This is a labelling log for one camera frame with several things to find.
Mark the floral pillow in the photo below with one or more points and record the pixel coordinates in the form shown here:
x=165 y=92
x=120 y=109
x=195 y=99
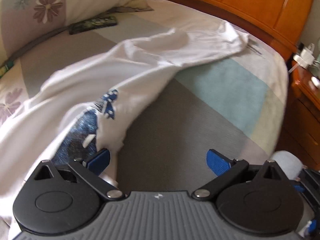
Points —
x=75 y=2

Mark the person's right leg grey trousers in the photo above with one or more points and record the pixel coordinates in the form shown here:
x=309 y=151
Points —
x=287 y=162

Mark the white printed t-shirt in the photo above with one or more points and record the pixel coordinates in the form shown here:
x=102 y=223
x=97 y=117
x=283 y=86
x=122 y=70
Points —
x=150 y=55

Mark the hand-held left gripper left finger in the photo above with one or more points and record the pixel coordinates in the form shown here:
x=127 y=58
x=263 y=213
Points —
x=98 y=158

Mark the wooden nightstand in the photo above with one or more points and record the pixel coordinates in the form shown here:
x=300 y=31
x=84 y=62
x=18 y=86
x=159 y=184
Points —
x=302 y=110

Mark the wooden headboard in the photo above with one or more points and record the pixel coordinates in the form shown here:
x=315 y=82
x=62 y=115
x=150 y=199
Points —
x=250 y=0

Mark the green glass bottle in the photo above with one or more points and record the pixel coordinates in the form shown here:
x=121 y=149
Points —
x=5 y=70

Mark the small white object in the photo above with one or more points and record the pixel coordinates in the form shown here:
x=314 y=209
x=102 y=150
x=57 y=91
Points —
x=315 y=81

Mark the white charger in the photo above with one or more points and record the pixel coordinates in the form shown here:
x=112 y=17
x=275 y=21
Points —
x=306 y=55

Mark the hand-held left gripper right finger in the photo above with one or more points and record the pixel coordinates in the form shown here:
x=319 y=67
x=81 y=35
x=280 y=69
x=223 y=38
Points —
x=217 y=163

